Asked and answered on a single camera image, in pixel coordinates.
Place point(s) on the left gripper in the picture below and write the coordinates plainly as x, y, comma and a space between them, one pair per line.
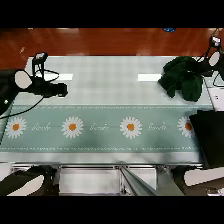
57, 90

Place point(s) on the dark green T-shirt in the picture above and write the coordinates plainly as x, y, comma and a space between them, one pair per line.
181, 78

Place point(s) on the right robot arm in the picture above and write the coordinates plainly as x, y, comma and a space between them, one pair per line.
215, 60

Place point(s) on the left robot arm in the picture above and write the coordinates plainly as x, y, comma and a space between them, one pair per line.
31, 86

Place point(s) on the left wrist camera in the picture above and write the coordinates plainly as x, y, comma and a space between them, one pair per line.
40, 57

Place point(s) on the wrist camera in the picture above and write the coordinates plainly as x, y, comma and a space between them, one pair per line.
40, 57
215, 40

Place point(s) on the silver frame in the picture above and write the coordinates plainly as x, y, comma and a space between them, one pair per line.
140, 181

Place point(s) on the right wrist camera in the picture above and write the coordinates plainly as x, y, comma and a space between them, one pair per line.
215, 40

